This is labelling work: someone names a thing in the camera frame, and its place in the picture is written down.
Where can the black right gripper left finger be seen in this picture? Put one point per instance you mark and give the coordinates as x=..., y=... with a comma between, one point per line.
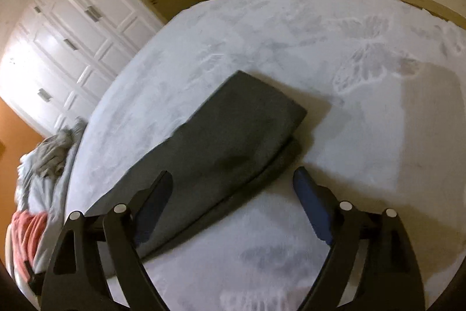
x=95, y=264

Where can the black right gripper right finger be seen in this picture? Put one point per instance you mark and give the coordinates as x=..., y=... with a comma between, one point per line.
x=371, y=263

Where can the dark grey pants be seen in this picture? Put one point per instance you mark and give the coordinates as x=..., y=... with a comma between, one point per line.
x=237, y=142

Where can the red cloth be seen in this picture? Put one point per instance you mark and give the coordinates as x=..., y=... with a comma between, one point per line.
x=26, y=232

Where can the grey crumpled clothes pile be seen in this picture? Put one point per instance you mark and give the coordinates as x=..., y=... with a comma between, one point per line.
x=44, y=173

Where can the light grey bed blanket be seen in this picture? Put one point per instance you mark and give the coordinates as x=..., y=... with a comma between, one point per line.
x=383, y=84

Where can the white panelled wardrobe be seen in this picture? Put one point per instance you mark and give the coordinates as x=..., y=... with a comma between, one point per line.
x=62, y=56

